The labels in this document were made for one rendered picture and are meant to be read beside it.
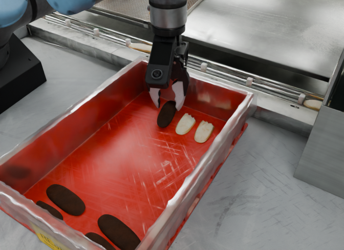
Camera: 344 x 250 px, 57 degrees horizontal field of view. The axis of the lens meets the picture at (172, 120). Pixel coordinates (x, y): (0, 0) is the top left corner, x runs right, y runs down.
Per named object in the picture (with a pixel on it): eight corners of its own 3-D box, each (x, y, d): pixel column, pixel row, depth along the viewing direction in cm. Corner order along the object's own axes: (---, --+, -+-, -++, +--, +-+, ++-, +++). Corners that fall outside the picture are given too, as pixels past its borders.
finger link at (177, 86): (192, 99, 79) (187, 66, 74) (188, 113, 75) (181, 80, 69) (180, 99, 80) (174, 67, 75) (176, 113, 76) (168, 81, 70)
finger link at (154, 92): (164, 97, 81) (170, 67, 75) (157, 110, 77) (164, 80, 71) (152, 93, 81) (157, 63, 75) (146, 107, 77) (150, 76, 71)
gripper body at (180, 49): (189, 64, 75) (191, 15, 68) (182, 84, 69) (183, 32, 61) (158, 61, 77) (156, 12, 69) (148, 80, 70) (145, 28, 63)
